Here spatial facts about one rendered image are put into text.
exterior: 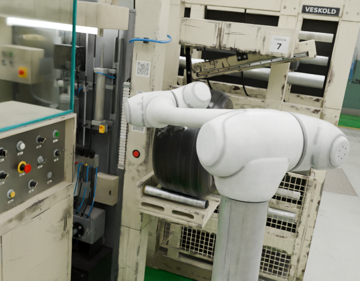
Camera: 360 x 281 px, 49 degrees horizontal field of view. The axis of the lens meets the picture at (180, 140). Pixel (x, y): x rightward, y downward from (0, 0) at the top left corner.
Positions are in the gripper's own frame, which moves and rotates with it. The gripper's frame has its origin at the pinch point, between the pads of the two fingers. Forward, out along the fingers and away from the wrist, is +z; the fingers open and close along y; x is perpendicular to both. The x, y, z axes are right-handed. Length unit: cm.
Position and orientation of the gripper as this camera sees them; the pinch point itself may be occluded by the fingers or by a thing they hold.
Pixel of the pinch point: (162, 131)
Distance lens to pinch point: 165.8
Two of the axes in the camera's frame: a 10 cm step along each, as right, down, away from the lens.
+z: -3.5, 3.0, 8.9
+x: 3.4, -8.4, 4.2
